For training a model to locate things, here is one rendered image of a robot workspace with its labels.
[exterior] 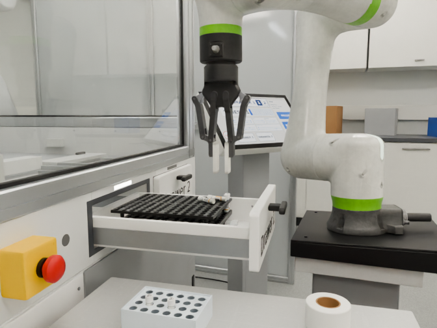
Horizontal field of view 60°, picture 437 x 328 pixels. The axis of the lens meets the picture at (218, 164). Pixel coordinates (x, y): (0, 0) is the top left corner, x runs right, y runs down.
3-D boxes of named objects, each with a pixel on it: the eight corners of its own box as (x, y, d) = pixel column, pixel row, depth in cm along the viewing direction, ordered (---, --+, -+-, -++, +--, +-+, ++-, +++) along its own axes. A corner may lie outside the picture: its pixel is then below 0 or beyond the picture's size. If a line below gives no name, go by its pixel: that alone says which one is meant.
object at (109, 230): (266, 222, 94) (267, 198, 93) (250, 261, 69) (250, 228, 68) (119, 212, 103) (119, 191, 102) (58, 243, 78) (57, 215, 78)
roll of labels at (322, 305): (339, 313, 65) (340, 291, 64) (357, 337, 58) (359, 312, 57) (299, 315, 64) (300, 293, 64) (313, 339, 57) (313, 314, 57)
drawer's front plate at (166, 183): (192, 195, 133) (192, 164, 132) (160, 216, 105) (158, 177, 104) (187, 194, 133) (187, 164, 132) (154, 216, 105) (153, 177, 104)
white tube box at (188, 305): (212, 315, 64) (212, 295, 63) (196, 345, 56) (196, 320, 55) (145, 306, 67) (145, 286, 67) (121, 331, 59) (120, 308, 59)
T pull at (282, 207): (287, 206, 83) (287, 200, 82) (284, 215, 75) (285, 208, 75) (270, 205, 84) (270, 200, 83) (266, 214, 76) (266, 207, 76)
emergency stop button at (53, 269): (69, 276, 57) (67, 251, 57) (51, 288, 53) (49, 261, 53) (51, 274, 58) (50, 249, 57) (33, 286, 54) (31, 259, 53)
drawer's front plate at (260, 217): (274, 227, 95) (276, 183, 94) (258, 273, 67) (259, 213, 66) (267, 226, 95) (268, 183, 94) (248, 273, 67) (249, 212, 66)
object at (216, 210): (231, 200, 91) (231, 198, 91) (212, 219, 74) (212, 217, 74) (224, 200, 91) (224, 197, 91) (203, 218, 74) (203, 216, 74)
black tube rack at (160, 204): (231, 224, 92) (231, 197, 91) (212, 248, 75) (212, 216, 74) (147, 217, 97) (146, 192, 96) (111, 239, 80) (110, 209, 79)
